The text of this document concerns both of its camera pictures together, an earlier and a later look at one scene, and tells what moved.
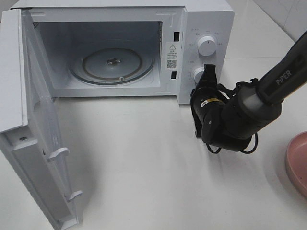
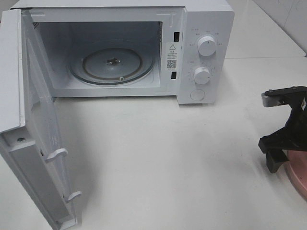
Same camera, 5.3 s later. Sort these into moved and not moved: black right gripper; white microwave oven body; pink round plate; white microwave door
Moved: black right gripper
Not moved: white microwave oven body; pink round plate; white microwave door
